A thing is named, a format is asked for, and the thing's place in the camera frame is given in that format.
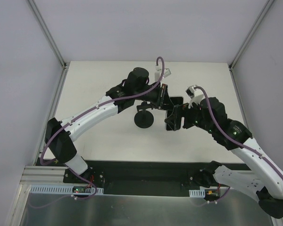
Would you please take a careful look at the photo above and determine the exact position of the black smartphone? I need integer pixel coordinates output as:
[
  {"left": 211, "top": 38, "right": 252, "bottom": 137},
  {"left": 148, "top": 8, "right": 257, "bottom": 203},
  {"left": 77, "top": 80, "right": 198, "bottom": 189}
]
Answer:
[{"left": 165, "top": 96, "right": 184, "bottom": 131}]

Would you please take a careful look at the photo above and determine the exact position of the aluminium rail profile front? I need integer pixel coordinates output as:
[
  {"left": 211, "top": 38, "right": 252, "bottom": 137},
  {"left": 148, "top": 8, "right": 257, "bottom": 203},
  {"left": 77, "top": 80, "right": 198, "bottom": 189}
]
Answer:
[{"left": 20, "top": 166, "right": 66, "bottom": 185}]

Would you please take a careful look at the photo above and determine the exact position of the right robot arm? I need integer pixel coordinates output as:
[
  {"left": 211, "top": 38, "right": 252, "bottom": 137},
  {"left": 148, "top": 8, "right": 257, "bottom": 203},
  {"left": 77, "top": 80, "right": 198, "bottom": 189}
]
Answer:
[{"left": 165, "top": 96, "right": 283, "bottom": 218}]

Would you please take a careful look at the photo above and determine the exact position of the right aluminium frame post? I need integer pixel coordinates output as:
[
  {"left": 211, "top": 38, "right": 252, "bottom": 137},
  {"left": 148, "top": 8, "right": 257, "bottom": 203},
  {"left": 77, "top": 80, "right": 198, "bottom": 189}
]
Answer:
[{"left": 229, "top": 0, "right": 276, "bottom": 71}]

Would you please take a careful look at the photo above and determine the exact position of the right white cable duct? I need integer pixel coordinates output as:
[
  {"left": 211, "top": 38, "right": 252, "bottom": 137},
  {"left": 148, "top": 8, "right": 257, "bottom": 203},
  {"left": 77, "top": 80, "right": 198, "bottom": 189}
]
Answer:
[{"left": 189, "top": 189, "right": 206, "bottom": 198}]

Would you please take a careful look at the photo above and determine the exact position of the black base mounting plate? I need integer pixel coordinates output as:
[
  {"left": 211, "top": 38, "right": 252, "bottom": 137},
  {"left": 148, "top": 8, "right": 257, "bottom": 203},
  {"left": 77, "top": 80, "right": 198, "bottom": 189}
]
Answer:
[{"left": 62, "top": 159, "right": 250, "bottom": 197}]

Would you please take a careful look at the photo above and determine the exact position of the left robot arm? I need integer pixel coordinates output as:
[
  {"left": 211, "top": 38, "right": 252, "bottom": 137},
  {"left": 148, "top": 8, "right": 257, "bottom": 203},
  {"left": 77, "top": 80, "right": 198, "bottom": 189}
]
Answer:
[{"left": 44, "top": 66, "right": 172, "bottom": 183}]

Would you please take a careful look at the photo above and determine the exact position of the aluminium frame post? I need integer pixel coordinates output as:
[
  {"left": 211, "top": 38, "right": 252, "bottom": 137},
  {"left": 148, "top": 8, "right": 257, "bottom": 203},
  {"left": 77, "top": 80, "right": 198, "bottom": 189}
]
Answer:
[
  {"left": 26, "top": 0, "right": 67, "bottom": 69},
  {"left": 229, "top": 0, "right": 276, "bottom": 71}
]

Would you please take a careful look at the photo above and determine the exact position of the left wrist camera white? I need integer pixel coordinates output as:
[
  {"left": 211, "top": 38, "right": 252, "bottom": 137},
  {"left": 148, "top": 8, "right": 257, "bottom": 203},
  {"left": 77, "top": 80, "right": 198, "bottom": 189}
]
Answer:
[{"left": 154, "top": 65, "right": 172, "bottom": 82}]

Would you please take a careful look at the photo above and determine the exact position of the white cable duct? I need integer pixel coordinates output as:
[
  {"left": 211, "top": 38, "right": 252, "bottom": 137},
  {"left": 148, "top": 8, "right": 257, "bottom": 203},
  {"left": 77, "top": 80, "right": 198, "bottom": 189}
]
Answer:
[
  {"left": 189, "top": 189, "right": 206, "bottom": 198},
  {"left": 30, "top": 185, "right": 104, "bottom": 195}
]

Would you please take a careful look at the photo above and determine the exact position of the left white cable duct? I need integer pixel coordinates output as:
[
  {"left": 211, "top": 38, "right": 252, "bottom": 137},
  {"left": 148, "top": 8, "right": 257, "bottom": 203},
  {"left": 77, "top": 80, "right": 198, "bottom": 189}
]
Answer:
[{"left": 30, "top": 185, "right": 104, "bottom": 195}]

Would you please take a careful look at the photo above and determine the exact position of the left aluminium frame post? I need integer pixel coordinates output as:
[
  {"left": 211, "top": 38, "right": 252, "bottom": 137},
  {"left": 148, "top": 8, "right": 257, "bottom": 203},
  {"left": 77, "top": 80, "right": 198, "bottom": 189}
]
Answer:
[{"left": 26, "top": 0, "right": 67, "bottom": 69}]

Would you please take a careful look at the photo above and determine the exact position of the black phone stand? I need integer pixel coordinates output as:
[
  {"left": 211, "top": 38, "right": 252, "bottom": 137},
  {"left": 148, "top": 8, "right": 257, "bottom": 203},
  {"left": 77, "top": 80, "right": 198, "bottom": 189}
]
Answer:
[{"left": 134, "top": 101, "right": 154, "bottom": 129}]

